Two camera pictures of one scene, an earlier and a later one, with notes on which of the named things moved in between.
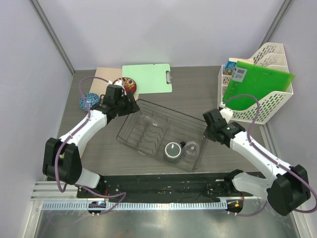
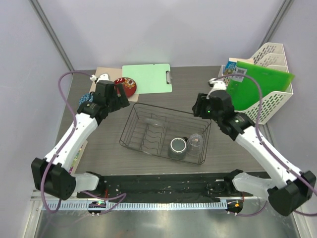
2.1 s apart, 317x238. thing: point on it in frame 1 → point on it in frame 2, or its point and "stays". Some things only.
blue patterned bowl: [91, 98] stays
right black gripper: [207, 134] → [198, 109]
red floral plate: [129, 84] stays
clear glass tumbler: [190, 151] → [194, 145]
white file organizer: [271, 56] stays
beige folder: [99, 86] stays
